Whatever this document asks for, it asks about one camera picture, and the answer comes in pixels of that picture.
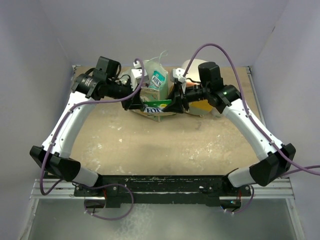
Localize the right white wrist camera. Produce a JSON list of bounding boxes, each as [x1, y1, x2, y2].
[[170, 67, 187, 87]]

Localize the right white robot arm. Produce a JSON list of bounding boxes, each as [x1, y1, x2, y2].
[[164, 62, 296, 196]]

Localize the clear tape roll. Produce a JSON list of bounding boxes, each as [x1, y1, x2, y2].
[[211, 109, 223, 118]]

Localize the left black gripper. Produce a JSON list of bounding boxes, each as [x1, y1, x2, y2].
[[106, 78, 146, 111]]

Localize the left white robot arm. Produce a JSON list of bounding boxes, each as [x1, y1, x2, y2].
[[29, 56, 146, 196]]

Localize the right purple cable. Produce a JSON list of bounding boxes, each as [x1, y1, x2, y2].
[[183, 43, 320, 215]]

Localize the teal mint blossom Fox's packet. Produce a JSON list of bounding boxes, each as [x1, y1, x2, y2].
[[148, 70, 166, 90]]

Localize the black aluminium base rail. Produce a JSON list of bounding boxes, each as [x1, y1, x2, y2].
[[47, 175, 294, 210]]

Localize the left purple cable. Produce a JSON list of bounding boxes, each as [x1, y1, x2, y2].
[[39, 58, 146, 221]]

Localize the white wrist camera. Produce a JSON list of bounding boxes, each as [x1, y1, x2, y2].
[[170, 67, 187, 87], [130, 68, 149, 89]]

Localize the cream round drawer cabinet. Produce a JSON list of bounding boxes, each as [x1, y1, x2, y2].
[[169, 58, 218, 117]]

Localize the purple cable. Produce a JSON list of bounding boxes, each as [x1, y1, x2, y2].
[[183, 43, 320, 215], [39, 58, 146, 221]]

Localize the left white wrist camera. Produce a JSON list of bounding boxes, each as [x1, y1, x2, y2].
[[130, 68, 149, 89]]

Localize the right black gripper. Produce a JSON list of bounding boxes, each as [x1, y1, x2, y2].
[[163, 81, 210, 114]]

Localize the green cake paper bag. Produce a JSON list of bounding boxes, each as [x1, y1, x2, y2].
[[119, 49, 176, 123]]

